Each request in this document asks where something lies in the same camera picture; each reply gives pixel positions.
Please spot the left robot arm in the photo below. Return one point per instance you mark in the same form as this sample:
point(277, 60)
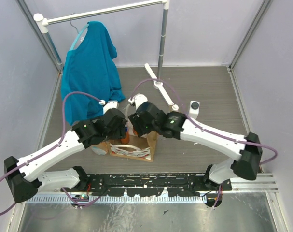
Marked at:
point(29, 175)

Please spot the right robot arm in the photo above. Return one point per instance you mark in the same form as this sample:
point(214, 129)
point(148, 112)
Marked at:
point(243, 151)

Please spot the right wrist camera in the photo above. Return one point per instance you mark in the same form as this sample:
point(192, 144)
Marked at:
point(137, 100)

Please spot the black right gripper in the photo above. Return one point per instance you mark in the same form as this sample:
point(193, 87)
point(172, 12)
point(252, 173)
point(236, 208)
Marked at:
point(136, 120)

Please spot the teal t-shirt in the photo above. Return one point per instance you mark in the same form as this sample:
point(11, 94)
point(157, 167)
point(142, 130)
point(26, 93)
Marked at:
point(90, 75)

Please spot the white cable duct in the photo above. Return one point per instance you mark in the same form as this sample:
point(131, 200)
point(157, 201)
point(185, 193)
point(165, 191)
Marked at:
point(62, 198)

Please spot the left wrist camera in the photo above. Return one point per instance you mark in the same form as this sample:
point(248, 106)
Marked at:
point(108, 105)

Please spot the burlap canvas bag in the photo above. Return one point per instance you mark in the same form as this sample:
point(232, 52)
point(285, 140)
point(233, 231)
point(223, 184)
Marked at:
point(139, 148)

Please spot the light blue clothes hanger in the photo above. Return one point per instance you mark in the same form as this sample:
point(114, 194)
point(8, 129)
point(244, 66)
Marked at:
point(78, 36)

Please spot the clear bottle white cap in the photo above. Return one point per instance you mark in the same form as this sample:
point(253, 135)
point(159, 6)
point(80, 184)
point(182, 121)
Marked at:
point(174, 107)

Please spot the pink cap bottle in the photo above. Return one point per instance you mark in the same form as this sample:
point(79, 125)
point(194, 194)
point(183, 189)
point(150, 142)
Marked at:
point(100, 149)

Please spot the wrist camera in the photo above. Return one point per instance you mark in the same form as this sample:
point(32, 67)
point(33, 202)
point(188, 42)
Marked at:
point(137, 100)
point(108, 105)

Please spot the dark blue pump bottle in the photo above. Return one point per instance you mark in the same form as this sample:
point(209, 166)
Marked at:
point(135, 133)

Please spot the white metal clothes rack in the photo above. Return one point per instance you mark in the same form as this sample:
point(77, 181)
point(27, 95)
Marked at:
point(43, 23)

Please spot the white bottle grey cap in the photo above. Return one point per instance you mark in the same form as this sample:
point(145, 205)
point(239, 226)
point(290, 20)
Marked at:
point(194, 108)

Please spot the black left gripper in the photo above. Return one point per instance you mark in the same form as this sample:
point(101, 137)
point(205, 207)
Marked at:
point(120, 130)

